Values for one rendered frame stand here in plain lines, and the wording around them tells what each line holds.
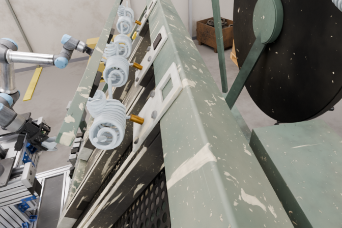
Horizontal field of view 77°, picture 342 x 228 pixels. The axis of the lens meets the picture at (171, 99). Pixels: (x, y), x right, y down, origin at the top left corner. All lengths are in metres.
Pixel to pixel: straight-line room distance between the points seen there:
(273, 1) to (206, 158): 0.71
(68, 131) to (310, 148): 0.40
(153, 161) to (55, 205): 1.99
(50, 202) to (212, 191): 2.33
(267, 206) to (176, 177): 0.11
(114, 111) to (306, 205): 0.35
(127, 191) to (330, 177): 0.46
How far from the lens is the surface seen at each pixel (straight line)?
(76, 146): 2.05
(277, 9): 0.88
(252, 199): 0.27
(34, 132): 1.17
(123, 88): 1.27
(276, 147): 0.45
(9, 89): 2.06
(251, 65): 0.98
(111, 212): 0.74
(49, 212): 2.47
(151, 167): 0.56
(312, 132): 0.50
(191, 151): 0.30
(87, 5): 5.20
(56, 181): 2.64
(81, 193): 1.17
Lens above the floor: 2.12
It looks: 36 degrees down
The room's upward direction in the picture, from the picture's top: 5 degrees counter-clockwise
